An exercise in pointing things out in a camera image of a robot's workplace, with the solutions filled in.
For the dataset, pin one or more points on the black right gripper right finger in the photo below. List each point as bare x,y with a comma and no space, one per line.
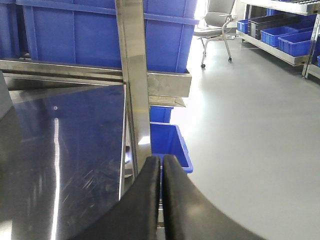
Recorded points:
189,215

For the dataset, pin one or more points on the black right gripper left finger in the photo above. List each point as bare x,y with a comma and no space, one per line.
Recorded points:
135,215

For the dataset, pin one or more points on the blue bin on floor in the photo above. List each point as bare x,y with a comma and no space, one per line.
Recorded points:
166,139

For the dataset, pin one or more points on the blue bin under rack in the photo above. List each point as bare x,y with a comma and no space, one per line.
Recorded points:
160,114

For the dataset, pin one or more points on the blue bin middle shelf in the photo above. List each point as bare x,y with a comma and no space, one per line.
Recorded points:
271,36

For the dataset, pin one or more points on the small blue bin far shelf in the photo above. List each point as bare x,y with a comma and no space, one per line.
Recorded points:
242,26

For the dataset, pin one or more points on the blue bin front shelf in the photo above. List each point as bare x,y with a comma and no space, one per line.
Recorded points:
296,45

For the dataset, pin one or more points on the large blue crate on rack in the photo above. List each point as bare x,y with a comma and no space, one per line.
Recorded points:
85,32

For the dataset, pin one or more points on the black tray on shelf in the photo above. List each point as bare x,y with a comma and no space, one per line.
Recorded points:
255,25

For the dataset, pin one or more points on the gray office chair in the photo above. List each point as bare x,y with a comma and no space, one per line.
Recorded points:
217,17

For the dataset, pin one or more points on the steel shelf rack right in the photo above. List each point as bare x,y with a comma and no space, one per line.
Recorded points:
307,10

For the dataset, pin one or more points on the stainless steel rack frame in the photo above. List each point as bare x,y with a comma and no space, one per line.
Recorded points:
142,87

